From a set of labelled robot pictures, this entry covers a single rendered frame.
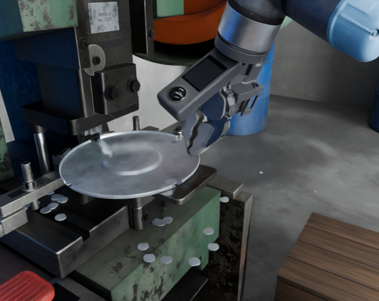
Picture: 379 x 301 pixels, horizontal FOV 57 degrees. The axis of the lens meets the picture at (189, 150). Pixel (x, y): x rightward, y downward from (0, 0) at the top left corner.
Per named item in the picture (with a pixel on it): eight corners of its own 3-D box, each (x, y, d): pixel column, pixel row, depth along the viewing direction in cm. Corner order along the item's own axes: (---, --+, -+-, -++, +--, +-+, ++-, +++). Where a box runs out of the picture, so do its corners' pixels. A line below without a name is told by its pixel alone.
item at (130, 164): (110, 220, 56) (110, 217, 56) (35, 161, 75) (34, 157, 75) (228, 159, 74) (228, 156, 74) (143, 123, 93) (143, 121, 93)
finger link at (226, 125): (218, 151, 55) (239, 107, 50) (212, 154, 54) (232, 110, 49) (199, 132, 57) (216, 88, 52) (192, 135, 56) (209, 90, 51)
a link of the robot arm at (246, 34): (259, 27, 40) (212, -6, 44) (244, 62, 43) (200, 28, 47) (293, 22, 45) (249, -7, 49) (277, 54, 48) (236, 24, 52)
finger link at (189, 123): (208, 146, 63) (227, 106, 57) (184, 156, 60) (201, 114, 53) (197, 135, 65) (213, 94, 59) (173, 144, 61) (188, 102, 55)
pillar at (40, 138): (53, 171, 80) (42, 112, 74) (45, 175, 79) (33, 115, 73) (47, 168, 81) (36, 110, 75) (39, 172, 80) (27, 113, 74)
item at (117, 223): (197, 176, 96) (197, 156, 94) (61, 280, 62) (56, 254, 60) (116, 150, 111) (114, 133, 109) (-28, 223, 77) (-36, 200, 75)
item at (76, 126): (142, 118, 83) (141, 95, 80) (74, 148, 67) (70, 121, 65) (94, 107, 91) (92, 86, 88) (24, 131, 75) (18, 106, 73)
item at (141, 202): (217, 221, 77) (219, 166, 71) (181, 259, 66) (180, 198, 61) (131, 189, 89) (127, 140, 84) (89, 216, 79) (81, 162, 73)
